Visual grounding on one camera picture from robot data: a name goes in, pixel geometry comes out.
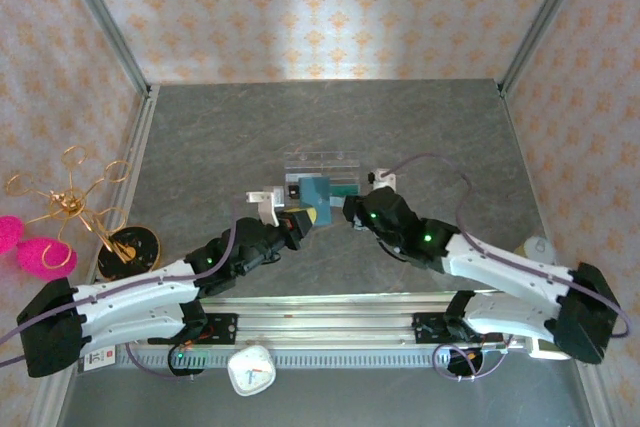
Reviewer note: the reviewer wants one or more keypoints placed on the black credit card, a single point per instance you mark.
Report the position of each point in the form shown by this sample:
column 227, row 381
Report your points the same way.
column 293, row 191

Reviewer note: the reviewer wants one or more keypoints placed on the green credit card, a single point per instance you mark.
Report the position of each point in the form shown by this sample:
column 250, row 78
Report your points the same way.
column 347, row 190

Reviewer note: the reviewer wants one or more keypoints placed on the large pink fuzzy ball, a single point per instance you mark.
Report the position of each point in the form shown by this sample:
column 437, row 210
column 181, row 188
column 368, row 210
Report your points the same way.
column 35, row 259

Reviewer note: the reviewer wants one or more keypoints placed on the aluminium frame post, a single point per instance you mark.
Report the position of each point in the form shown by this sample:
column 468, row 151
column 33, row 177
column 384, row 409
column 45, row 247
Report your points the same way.
column 545, row 12
column 100, row 12

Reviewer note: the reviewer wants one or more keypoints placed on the yellow can with white lid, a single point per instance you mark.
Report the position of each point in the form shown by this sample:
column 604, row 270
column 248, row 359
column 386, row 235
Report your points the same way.
column 537, row 247

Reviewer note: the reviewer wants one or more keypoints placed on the clear acrylic card stand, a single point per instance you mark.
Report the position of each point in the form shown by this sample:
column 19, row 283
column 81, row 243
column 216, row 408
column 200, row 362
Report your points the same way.
column 320, row 162

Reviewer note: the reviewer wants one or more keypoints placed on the small pink fuzzy ball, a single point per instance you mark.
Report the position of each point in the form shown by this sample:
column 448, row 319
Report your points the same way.
column 9, row 234

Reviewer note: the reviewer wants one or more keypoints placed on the aluminium mounting rail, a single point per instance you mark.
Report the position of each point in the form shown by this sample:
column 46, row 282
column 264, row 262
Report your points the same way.
column 325, row 317

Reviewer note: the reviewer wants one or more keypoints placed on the black base electronics module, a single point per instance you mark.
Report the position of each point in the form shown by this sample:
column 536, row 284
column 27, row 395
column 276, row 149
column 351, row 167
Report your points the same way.
column 460, row 359
column 187, row 359

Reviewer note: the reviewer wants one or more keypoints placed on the aluminium table side rail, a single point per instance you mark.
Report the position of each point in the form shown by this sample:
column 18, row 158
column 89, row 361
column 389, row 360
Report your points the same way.
column 145, row 117
column 515, row 137

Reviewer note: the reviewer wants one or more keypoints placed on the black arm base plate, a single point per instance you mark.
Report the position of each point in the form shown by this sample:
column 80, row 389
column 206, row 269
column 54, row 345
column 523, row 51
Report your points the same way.
column 222, row 329
column 430, row 329

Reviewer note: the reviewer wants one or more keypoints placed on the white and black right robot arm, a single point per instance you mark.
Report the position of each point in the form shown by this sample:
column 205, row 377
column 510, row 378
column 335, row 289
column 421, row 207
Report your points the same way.
column 500, row 267

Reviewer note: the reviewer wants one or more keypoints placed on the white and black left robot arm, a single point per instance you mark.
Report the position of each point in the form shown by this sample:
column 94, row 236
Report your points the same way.
column 130, row 297

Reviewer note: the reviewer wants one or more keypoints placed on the white label with red mark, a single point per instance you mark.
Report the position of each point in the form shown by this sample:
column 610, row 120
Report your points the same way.
column 97, row 359

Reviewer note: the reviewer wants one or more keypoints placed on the blue card holder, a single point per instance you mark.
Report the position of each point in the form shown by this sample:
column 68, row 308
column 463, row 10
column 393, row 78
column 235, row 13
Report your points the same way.
column 316, row 197

